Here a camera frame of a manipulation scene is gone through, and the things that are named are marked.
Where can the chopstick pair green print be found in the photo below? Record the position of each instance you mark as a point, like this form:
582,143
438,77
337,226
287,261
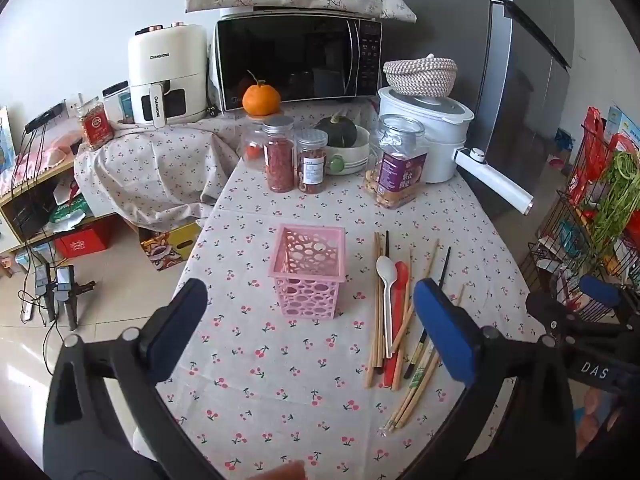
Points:
417,377

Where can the clear jar with purple label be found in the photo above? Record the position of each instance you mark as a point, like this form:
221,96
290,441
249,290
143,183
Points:
397,170

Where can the pile of wooden chopsticks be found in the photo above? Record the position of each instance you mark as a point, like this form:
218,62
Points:
374,350

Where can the grey refrigerator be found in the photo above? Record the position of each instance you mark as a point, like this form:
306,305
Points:
505,60

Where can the red snack bag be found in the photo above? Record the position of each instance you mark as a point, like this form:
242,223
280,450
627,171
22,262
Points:
586,160

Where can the cherry print tablecloth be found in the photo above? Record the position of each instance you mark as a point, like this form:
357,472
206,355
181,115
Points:
300,385

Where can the wooden shelf unit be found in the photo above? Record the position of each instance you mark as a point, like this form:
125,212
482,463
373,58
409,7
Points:
35,180

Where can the spare hand-held gripper device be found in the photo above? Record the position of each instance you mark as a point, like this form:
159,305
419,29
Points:
67,295
44,290

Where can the draped cherry print cloth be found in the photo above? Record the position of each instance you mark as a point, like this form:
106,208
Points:
155,170

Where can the red plastic spoon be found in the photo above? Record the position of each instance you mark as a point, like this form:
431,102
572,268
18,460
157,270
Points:
397,320

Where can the white plastic spoon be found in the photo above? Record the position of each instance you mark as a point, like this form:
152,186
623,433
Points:
386,280

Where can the dried fruit jar white label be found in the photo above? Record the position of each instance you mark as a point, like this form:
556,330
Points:
311,165

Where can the pink perforated utensil basket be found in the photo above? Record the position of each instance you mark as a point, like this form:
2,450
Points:
305,280

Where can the green plastic bag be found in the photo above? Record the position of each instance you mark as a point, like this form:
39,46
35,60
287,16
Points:
70,210

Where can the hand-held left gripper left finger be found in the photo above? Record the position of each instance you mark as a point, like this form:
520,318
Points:
175,332

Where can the person's left hand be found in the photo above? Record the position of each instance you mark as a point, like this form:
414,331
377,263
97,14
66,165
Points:
285,472

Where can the clear plastic storage container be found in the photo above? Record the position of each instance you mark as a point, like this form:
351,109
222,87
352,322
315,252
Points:
119,102

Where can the orange mandarin with stem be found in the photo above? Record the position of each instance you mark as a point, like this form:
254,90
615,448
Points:
261,100

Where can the goji berry jar silver lid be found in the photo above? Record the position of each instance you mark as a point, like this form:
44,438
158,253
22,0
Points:
279,160

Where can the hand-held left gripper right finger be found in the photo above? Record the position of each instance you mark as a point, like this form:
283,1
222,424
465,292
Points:
446,332

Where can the red cardboard box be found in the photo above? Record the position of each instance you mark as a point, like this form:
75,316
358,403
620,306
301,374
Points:
82,242

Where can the pink cloth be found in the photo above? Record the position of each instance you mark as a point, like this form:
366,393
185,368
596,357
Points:
62,147

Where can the black chopstick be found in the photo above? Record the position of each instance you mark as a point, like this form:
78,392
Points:
445,265
387,245

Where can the green long vegetables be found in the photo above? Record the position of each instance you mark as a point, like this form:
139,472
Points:
617,195

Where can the yellow cartoon print box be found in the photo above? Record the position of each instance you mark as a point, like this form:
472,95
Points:
167,247

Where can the glass jar with wooden lid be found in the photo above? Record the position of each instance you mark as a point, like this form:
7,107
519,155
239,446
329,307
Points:
252,147

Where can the blue and white box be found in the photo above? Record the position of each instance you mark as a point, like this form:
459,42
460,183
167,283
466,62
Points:
622,122

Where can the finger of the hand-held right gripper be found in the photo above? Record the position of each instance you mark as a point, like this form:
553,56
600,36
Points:
545,312
600,290

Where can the white air fryer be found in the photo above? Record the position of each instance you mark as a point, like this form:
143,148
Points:
167,60

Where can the black microwave oven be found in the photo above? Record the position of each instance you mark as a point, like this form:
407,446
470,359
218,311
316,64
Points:
295,60

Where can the dark green squash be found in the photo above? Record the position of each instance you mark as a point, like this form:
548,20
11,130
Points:
336,132

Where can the person's right hand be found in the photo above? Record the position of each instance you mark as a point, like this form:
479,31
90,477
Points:
597,420

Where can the black power plug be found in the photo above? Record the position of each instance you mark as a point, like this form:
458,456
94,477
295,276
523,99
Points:
213,111

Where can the clear jar with red label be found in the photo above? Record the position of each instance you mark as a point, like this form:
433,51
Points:
96,127

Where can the black power strip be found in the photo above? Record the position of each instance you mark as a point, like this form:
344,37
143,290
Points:
45,116

